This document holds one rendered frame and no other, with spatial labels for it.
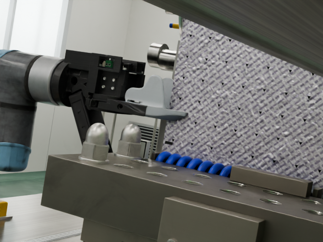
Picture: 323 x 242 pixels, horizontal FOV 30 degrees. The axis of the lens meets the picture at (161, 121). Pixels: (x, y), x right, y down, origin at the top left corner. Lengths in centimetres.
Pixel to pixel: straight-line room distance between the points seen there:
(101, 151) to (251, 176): 18
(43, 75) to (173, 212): 39
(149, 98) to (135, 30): 657
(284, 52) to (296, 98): 61
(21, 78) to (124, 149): 24
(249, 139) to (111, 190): 22
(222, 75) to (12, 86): 34
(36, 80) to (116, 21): 633
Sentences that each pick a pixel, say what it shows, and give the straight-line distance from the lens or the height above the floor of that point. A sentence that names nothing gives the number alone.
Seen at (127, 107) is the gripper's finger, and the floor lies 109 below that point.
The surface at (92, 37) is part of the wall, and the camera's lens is 686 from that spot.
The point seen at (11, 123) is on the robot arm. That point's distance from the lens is 97.
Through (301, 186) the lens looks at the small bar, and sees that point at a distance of 71.
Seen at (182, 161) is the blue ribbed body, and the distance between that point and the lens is 80.
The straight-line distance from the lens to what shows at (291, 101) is 78.
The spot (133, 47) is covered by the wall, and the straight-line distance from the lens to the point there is 738.
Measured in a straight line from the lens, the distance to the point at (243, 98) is 80.
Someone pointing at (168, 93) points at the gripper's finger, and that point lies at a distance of 87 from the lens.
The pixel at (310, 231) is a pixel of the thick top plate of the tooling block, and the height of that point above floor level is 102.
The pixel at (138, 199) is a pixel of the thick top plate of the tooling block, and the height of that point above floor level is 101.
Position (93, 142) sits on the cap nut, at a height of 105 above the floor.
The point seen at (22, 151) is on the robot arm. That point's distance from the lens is 98.
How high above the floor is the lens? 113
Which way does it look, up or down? 3 degrees down
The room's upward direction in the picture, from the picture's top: 10 degrees clockwise
